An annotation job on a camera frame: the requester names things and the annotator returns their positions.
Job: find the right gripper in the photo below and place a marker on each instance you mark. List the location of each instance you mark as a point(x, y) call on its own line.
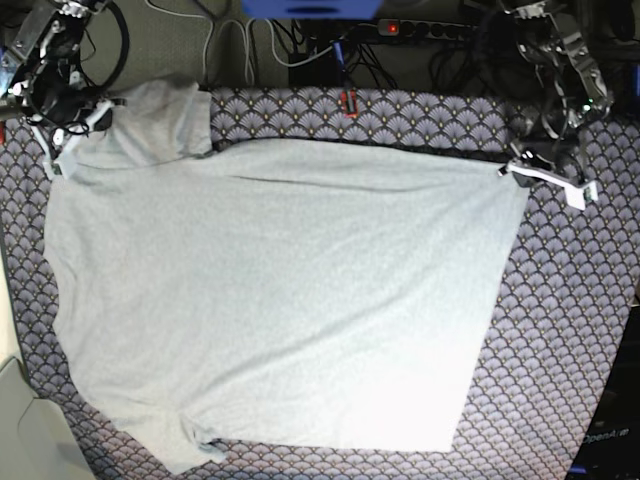
point(72, 106)

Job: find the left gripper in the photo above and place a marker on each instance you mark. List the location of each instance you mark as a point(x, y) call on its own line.
point(549, 142)

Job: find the light grey T-shirt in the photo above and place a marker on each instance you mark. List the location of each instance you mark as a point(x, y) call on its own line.
point(288, 292)

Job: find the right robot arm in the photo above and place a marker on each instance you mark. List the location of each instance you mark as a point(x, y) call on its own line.
point(48, 41)

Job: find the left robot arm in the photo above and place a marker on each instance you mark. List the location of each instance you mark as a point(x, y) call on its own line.
point(548, 38)

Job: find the fan-patterned grey tablecloth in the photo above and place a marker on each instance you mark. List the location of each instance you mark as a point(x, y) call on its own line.
point(561, 313)

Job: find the red black clamp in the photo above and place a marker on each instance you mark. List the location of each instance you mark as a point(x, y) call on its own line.
point(349, 103)

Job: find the black power strip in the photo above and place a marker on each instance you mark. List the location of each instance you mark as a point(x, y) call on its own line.
point(417, 32)

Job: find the black box under table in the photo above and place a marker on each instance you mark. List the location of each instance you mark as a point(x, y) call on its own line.
point(322, 72)

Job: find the white plastic bin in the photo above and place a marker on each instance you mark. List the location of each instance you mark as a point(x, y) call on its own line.
point(36, 440)

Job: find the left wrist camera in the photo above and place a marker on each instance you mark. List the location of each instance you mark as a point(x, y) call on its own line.
point(579, 196)

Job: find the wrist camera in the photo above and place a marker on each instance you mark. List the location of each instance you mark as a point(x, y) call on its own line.
point(65, 165)
point(579, 196)

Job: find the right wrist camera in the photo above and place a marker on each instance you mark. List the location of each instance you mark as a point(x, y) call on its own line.
point(65, 165)

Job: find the blue mount plate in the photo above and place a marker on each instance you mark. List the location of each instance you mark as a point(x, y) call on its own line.
point(312, 9)

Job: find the black OpenArm base plate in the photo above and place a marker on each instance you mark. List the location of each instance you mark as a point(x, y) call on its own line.
point(610, 448)

